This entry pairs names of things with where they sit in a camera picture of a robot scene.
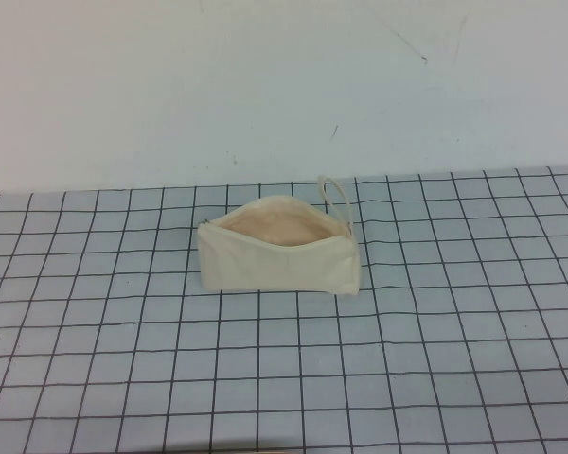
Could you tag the blue checkered tablecloth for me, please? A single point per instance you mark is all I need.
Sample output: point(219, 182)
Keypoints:
point(123, 354)

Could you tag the cream fabric pencil case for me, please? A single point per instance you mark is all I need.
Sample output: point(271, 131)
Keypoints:
point(274, 269)

